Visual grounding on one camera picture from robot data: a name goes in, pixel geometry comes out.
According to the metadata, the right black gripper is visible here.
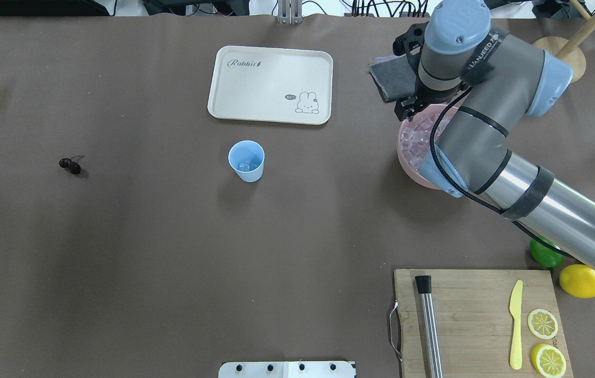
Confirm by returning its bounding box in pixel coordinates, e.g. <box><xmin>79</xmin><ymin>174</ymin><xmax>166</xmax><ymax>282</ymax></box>
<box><xmin>394</xmin><ymin>89</ymin><xmax>434</xmax><ymax>121</ymax></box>

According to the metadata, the dark cherries pair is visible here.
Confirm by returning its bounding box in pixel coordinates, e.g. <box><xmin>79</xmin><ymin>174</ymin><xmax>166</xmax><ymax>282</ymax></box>
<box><xmin>59</xmin><ymin>155</ymin><xmax>84</xmax><ymax>175</ymax></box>

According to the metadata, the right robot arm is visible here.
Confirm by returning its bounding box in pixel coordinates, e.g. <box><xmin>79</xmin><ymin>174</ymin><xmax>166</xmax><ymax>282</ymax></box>
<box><xmin>392</xmin><ymin>1</ymin><xmax>595</xmax><ymax>269</ymax></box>

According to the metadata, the clear ice cubes pile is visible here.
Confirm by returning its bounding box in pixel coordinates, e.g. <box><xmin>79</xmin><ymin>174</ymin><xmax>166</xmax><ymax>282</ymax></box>
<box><xmin>401</xmin><ymin>108</ymin><xmax>453</xmax><ymax>171</ymax></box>

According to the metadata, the light blue plastic cup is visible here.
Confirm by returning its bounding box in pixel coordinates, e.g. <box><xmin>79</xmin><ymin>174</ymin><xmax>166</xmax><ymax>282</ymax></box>
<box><xmin>228</xmin><ymin>140</ymin><xmax>265</xmax><ymax>183</ymax></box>

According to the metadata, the pink bowl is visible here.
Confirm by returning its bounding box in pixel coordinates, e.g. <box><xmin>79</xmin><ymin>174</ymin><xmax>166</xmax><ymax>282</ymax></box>
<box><xmin>397</xmin><ymin>103</ymin><xmax>461</xmax><ymax>190</ymax></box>

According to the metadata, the grey folded cloth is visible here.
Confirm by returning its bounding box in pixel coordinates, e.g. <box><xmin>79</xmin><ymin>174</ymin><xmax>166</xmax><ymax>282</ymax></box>
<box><xmin>368</xmin><ymin>54</ymin><xmax>417</xmax><ymax>103</ymax></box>

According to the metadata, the cream plastic tray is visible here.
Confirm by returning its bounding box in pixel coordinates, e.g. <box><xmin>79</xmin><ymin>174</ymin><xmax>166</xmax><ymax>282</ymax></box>
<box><xmin>207</xmin><ymin>46</ymin><xmax>334</xmax><ymax>126</ymax></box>

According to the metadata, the green lime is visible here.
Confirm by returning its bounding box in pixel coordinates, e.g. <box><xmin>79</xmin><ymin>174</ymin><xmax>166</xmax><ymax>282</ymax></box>
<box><xmin>529</xmin><ymin>239</ymin><xmax>564</xmax><ymax>269</ymax></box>

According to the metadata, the yellow lemon wedge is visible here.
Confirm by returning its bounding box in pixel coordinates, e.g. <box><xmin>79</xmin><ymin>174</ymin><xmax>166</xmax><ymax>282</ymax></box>
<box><xmin>508</xmin><ymin>280</ymin><xmax>523</xmax><ymax>370</ymax></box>

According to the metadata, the wooden cutting board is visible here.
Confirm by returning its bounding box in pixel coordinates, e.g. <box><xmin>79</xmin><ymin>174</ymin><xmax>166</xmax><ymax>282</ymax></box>
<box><xmin>394</xmin><ymin>269</ymin><xmax>569</xmax><ymax>377</ymax></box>

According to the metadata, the lemon half slice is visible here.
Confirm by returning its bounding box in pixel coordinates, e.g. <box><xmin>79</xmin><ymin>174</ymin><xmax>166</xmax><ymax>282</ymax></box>
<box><xmin>530</xmin><ymin>344</ymin><xmax>568</xmax><ymax>377</ymax></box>
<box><xmin>526</xmin><ymin>308</ymin><xmax>559</xmax><ymax>340</ymax></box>

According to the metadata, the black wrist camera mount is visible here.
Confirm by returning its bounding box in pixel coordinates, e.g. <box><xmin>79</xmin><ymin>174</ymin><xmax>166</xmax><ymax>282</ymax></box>
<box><xmin>392</xmin><ymin>22</ymin><xmax>429</xmax><ymax>75</ymax></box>

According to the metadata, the aluminium frame post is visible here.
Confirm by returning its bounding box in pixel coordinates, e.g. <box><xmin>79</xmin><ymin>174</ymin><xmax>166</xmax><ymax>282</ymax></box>
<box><xmin>277</xmin><ymin>0</ymin><xmax>304</xmax><ymax>25</ymax></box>

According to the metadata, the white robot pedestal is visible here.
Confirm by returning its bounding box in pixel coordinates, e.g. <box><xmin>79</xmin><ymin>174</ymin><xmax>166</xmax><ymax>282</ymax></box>
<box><xmin>218</xmin><ymin>361</ymin><xmax>357</xmax><ymax>377</ymax></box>

